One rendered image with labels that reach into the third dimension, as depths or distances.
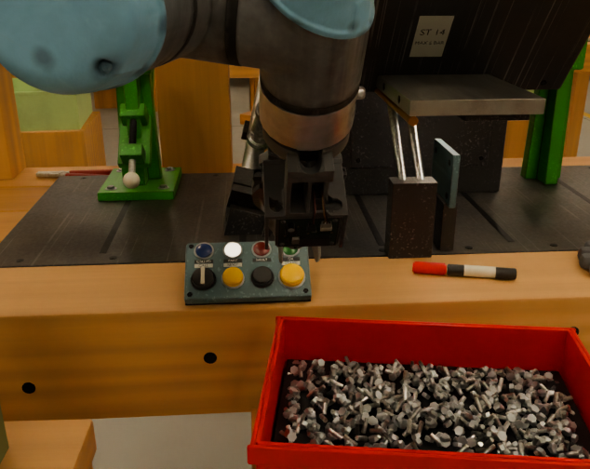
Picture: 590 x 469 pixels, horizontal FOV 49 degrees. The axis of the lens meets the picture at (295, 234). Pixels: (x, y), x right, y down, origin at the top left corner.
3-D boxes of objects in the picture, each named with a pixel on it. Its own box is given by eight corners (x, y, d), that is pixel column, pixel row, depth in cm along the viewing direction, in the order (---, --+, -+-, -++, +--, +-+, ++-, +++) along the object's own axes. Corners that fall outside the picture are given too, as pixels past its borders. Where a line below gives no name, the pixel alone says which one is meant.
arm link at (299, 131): (257, 46, 51) (362, 45, 51) (258, 89, 54) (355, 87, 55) (261, 117, 47) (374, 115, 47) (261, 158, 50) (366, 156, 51)
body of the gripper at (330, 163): (261, 253, 59) (261, 169, 49) (258, 179, 64) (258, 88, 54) (344, 250, 60) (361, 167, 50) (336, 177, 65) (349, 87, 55)
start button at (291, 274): (304, 287, 77) (304, 282, 77) (280, 288, 77) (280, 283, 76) (302, 266, 79) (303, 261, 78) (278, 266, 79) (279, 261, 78)
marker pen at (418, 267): (514, 276, 84) (516, 265, 84) (516, 282, 83) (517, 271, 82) (411, 270, 86) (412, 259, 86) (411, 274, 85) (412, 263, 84)
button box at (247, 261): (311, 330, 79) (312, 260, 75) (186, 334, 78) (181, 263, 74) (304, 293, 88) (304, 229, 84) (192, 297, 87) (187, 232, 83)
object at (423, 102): (543, 124, 77) (546, 98, 75) (408, 127, 76) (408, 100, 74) (447, 74, 113) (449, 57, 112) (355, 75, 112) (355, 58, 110)
